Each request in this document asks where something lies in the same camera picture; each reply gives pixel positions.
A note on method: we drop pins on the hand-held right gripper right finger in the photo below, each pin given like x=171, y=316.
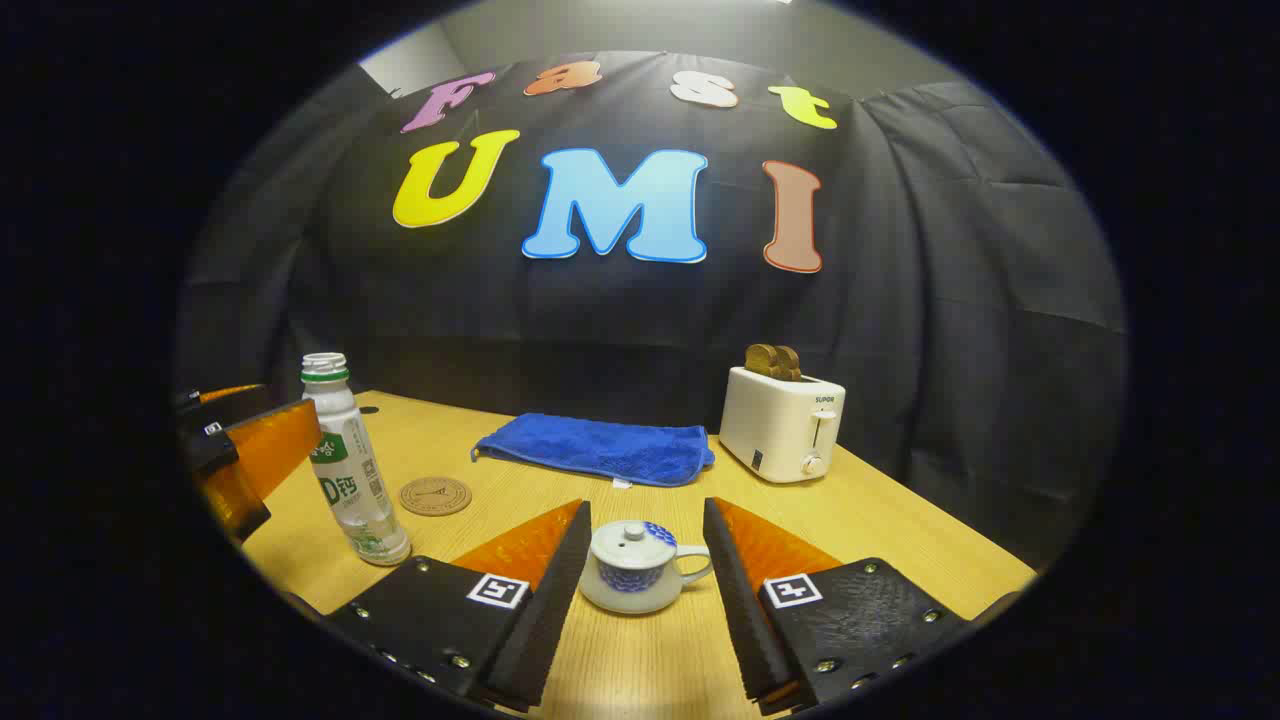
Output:
x=740, y=610

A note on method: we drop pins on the white toaster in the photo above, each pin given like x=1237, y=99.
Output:
x=775, y=425

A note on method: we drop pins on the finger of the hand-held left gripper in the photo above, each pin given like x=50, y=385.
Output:
x=270, y=445
x=225, y=402

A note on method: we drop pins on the clear plastic water bottle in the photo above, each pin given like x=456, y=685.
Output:
x=352, y=470

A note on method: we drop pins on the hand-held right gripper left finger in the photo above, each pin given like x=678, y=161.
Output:
x=545, y=620

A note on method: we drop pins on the round brown coaster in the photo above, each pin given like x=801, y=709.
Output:
x=435, y=496

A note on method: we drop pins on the white blue patterned teacup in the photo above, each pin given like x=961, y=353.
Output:
x=630, y=592

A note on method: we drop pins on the black backdrop cloth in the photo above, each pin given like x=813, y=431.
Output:
x=900, y=330

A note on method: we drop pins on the blue towel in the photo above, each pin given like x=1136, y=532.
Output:
x=600, y=447

